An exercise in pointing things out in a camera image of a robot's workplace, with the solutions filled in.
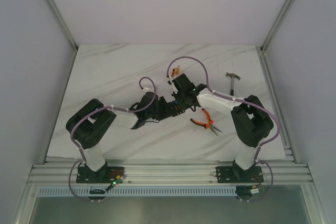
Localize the black fuse box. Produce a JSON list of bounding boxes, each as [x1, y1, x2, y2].
[[168, 100, 185, 117]]

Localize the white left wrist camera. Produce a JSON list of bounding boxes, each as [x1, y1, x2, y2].
[[142, 87, 154, 92]]

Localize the white slotted cable duct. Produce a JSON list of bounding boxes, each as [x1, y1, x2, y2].
[[37, 186, 237, 197]]

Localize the right aluminium frame post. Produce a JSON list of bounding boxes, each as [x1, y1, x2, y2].
[[259, 0, 309, 52]]

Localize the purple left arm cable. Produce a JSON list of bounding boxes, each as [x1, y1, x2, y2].
[[68, 77, 158, 204]]

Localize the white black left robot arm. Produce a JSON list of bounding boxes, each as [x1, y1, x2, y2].
[[65, 91, 181, 183]]

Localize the aluminium corner frame post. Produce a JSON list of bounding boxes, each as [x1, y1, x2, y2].
[[32, 0, 79, 51]]

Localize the black handled claw hammer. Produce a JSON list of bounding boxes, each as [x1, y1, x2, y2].
[[225, 72, 241, 96]]

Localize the orange fuse holder block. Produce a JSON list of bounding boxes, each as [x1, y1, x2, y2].
[[171, 66, 180, 77]]

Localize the aluminium mounting rail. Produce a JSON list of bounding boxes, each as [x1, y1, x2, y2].
[[27, 158, 313, 186]]

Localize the orange handled needle-nose pliers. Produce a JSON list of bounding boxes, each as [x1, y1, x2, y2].
[[190, 108, 221, 136]]

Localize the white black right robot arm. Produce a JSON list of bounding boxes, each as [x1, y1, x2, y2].
[[168, 74, 274, 183]]

